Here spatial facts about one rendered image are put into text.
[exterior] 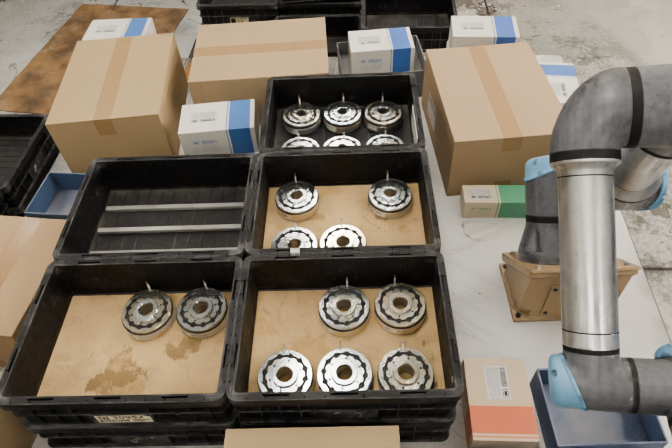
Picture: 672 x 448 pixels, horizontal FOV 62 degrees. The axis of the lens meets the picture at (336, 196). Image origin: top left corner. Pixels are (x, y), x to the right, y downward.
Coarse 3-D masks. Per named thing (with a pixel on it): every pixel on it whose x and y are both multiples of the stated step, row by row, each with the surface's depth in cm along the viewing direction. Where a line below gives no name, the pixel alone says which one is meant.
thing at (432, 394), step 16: (256, 256) 113; (272, 256) 113; (288, 256) 113; (304, 256) 113; (320, 256) 113; (336, 256) 113; (352, 256) 112; (368, 256) 112; (384, 256) 112; (400, 256) 112; (416, 256) 112; (432, 256) 112; (240, 288) 109; (448, 288) 107; (240, 304) 106; (448, 304) 104; (240, 320) 104; (448, 320) 102; (240, 336) 102; (448, 336) 100; (240, 400) 94; (256, 400) 94; (272, 400) 94; (288, 400) 94; (304, 400) 94; (320, 400) 94; (336, 400) 94; (352, 400) 94; (368, 400) 94; (384, 400) 94; (400, 400) 94; (416, 400) 94; (432, 400) 94; (448, 400) 94
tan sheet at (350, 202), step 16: (272, 192) 139; (320, 192) 138; (336, 192) 138; (352, 192) 138; (416, 192) 137; (272, 208) 135; (320, 208) 135; (336, 208) 134; (352, 208) 134; (368, 208) 134; (416, 208) 133; (272, 224) 132; (288, 224) 132; (304, 224) 131; (320, 224) 131; (336, 224) 131; (352, 224) 131; (368, 224) 131; (384, 224) 130; (400, 224) 130; (416, 224) 130; (272, 240) 129; (368, 240) 128; (384, 240) 127; (400, 240) 127; (416, 240) 127
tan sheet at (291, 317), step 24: (264, 312) 116; (288, 312) 116; (312, 312) 116; (432, 312) 114; (264, 336) 113; (288, 336) 112; (312, 336) 112; (336, 336) 112; (360, 336) 112; (384, 336) 111; (408, 336) 111; (432, 336) 111; (264, 360) 109; (312, 360) 109; (432, 360) 108
